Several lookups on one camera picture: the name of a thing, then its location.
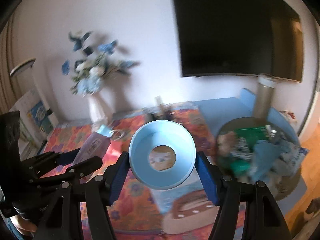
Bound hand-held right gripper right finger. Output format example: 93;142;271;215
196;151;293;240

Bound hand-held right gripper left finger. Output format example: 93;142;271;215
34;151;130;240

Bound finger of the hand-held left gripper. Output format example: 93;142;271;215
32;149;83;173
39;156;103;184

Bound light blue bowl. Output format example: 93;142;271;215
128;120;197;190

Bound teal green roll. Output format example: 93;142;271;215
230;160;252;178

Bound brown plush toy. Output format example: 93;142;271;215
217;132;238;159

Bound blue white patterned cloth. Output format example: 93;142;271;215
231;136;253;160

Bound green plastic packet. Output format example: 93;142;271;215
234;126;272;143

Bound light blue cloth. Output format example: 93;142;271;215
251;140;284;178

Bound round wicker basket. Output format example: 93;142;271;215
216;117;302;200

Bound person's left hand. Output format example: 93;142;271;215
9;215;37;238

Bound purple plastic packet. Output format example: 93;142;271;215
72;131;112;167

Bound floral orange mat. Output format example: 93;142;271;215
37;106;248;233

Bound blue face mask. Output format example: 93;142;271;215
96;124;125;142

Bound row of upright books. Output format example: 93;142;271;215
10;90;54;153

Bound white ceramic vase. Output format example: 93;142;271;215
87;91;109;128

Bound small brown desk items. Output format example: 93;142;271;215
152;95;180;123

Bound blue and white flower bouquet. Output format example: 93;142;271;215
61;31;140;97

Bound blue printed tissue packet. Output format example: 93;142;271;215
285;145;310;165

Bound beige curtain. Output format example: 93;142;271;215
0;22;28;115

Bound beige cylinder with white cap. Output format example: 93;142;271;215
252;74;278;120

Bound white desk lamp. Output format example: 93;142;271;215
9;58;54;120

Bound small red object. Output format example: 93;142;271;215
280;110;297;123

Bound black television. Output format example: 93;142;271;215
170;0;304;83

